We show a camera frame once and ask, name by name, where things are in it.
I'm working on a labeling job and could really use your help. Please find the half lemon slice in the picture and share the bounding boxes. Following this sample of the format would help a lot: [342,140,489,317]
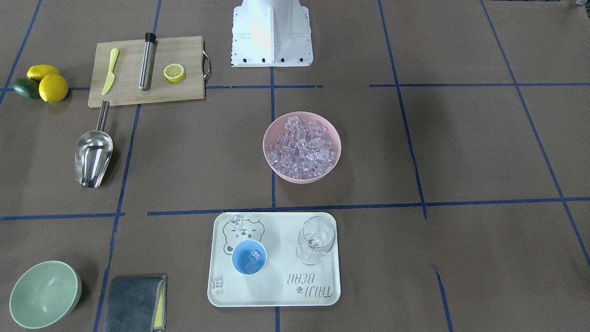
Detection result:
[164,63,186,83]

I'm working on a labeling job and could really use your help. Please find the yellow lemon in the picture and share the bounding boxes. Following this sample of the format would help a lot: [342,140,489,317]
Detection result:
[27,64,61,82]
[39,74,69,104]

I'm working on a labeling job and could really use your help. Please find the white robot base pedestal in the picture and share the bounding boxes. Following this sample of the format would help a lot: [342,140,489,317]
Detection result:
[230,0,314,68]

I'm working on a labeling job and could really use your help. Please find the yellow plastic knife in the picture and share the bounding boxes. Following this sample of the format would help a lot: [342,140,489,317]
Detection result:
[101,48,120,96]

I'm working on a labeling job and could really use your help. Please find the yellow lemon rear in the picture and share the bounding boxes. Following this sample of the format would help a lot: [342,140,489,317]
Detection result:
[27,64,61,82]

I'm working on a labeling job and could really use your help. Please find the grey yellow folded cloth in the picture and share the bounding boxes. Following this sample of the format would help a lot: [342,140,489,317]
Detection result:
[103,274,168,332]

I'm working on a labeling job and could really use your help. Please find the ice cubes inside cup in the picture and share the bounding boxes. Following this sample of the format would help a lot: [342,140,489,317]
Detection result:
[242,249,266,275]

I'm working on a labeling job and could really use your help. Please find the yellow lemon front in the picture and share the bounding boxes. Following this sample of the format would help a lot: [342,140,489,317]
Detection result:
[39,74,69,104]

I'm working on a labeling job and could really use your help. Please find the green bowl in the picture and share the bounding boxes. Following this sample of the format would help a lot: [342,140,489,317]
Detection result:
[9,261,82,329]

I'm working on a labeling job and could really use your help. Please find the spilled ice cube tray edge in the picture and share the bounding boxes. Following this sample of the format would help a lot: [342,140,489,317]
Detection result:
[229,214,244,229]

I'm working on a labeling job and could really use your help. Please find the wooden cutting board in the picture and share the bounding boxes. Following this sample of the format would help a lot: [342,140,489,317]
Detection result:
[88,36,212,107]

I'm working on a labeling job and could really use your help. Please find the light blue cup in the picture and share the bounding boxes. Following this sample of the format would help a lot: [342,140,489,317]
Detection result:
[232,239,267,275]

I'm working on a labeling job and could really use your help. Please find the clear ice cubes pile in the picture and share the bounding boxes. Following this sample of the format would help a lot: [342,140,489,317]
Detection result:
[267,116,337,179]

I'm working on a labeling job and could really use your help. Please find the cream bear serving tray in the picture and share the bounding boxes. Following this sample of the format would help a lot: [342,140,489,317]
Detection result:
[208,212,341,307]

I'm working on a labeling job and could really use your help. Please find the stainless steel ice scoop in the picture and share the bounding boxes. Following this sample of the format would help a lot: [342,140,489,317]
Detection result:
[75,100,113,188]

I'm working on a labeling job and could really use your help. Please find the steel muddler black tip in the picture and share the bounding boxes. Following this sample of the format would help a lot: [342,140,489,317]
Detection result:
[138,32,157,92]

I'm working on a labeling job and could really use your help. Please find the green lime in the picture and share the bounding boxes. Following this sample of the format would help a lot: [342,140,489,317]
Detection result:
[12,78,41,100]

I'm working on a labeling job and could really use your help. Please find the pink bowl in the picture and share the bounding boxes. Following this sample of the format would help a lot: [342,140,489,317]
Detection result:
[263,111,342,184]

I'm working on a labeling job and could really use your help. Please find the clear wine glass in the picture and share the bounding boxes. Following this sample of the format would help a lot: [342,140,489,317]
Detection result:
[296,214,336,266]

